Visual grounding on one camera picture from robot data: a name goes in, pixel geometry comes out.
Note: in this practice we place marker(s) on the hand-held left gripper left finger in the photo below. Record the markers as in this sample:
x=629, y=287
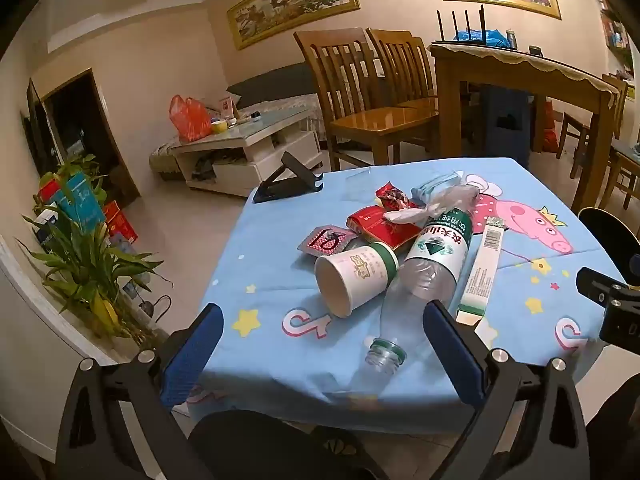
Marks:
x=195, y=355

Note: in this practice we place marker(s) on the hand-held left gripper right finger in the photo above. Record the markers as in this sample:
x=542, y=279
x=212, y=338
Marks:
x=452, y=355

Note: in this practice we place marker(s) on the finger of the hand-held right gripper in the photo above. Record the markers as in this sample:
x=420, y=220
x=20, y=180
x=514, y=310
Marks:
x=595, y=284

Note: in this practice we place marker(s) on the pale plastic bag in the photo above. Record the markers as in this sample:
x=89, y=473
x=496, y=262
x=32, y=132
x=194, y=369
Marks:
x=440, y=195

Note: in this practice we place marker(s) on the red cartoon snack wrapper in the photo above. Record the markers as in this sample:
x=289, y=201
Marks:
x=395, y=197

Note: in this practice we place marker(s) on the black round chair back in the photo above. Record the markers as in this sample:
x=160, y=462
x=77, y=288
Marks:
x=610, y=232

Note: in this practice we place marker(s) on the white green carton box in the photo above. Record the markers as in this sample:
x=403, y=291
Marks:
x=482, y=265

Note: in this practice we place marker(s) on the clear plastic bottle green label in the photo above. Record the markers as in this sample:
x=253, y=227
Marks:
x=435, y=255

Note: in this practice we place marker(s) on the blue cartoon printed tablecloth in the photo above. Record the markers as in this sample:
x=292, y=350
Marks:
x=280, y=270

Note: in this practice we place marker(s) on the white green paper cup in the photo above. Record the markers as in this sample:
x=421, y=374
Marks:
x=365, y=267

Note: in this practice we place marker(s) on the green potted plant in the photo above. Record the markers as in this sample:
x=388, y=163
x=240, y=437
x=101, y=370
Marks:
x=85, y=265

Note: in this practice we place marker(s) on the red cardboard box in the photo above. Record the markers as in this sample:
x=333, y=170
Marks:
x=50, y=187
x=120, y=222

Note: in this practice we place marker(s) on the red bag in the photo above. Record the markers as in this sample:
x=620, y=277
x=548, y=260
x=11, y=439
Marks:
x=550, y=135

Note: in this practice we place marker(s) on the red cigarette pack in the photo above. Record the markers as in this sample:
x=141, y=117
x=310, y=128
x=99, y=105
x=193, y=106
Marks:
x=370, y=222

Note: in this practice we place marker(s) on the pink snack packet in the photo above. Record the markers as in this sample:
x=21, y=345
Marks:
x=325, y=241

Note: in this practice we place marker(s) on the blue cardboard box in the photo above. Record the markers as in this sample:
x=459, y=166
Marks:
x=82, y=202

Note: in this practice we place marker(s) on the clear plastic sheet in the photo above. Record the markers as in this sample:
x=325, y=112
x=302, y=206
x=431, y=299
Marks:
x=359, y=182

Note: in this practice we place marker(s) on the white coffee table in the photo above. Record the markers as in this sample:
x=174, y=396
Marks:
x=250, y=160

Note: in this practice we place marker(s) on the dark blue plastic stool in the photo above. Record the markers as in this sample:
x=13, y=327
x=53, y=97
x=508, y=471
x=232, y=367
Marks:
x=500, y=105

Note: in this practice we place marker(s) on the wooden dining table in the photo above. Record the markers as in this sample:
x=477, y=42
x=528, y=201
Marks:
x=550, y=77

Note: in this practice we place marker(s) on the black folding phone stand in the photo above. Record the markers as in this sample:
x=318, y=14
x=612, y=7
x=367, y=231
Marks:
x=295, y=167

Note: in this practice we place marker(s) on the yellow tape roll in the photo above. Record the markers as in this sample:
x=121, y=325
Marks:
x=218, y=126

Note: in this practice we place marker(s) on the orange plastic bag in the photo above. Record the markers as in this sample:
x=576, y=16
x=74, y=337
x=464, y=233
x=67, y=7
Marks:
x=190, y=120

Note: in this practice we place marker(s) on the small glass jar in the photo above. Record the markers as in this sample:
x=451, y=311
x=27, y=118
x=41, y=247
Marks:
x=510, y=40

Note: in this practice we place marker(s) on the blue plastic bag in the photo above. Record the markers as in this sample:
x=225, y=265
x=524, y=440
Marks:
x=492, y=37

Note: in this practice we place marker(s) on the black router with antennas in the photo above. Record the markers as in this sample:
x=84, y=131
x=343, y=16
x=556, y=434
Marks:
x=462, y=42

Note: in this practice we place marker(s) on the black television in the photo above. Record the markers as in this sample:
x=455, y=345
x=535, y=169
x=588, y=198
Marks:
x=37, y=125

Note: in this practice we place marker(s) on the dark grey sofa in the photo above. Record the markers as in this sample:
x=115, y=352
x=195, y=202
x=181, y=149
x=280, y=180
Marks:
x=280, y=82

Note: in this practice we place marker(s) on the wall shelf with books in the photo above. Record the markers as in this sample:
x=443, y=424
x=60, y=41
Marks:
x=617, y=35

